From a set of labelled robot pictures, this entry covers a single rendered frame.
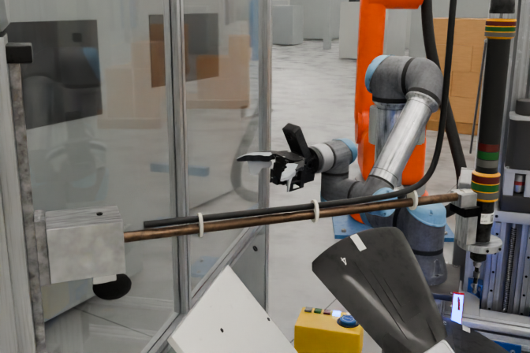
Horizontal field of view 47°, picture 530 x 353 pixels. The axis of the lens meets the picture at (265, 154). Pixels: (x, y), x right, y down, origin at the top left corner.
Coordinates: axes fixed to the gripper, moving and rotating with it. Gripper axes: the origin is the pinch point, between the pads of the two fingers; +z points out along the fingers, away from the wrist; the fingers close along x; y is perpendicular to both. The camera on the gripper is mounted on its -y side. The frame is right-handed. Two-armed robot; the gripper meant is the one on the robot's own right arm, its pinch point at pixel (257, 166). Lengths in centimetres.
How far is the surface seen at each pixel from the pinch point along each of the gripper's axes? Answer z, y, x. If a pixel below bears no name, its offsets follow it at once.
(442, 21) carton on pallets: -702, 40, 346
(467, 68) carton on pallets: -709, 98, 298
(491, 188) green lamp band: 7, -18, -58
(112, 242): 60, -14, -35
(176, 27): 5.0, -28.3, 27.4
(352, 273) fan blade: 17.8, 1.5, -42.4
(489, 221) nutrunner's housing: 6, -12, -59
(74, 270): 65, -11, -33
